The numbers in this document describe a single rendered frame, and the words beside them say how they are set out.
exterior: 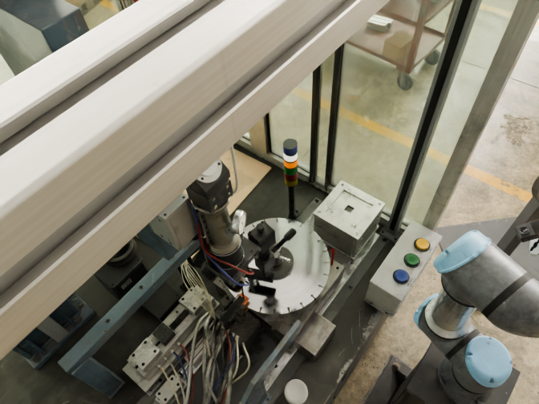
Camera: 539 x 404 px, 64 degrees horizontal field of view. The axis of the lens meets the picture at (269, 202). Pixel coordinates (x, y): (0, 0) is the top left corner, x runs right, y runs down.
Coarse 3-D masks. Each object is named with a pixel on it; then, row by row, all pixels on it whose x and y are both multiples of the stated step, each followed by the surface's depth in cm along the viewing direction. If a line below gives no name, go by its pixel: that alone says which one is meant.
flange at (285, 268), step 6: (282, 246) 134; (282, 252) 132; (288, 252) 132; (288, 258) 131; (276, 264) 129; (282, 264) 130; (288, 264) 130; (270, 270) 129; (276, 270) 129; (282, 270) 129; (288, 270) 129; (276, 276) 128; (282, 276) 128
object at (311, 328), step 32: (224, 224) 87; (224, 256) 93; (352, 288) 146; (256, 320) 128; (288, 320) 131; (320, 320) 134; (224, 352) 136; (256, 352) 136; (288, 352) 134; (320, 352) 132; (256, 384) 108
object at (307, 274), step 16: (256, 224) 140; (272, 224) 140; (288, 224) 140; (304, 224) 139; (304, 240) 136; (320, 240) 135; (304, 256) 132; (320, 256) 132; (304, 272) 129; (320, 272) 129; (256, 288) 127; (272, 288) 127; (288, 288) 127; (304, 288) 126; (320, 288) 126; (256, 304) 124; (272, 304) 124; (288, 304) 124; (304, 304) 123
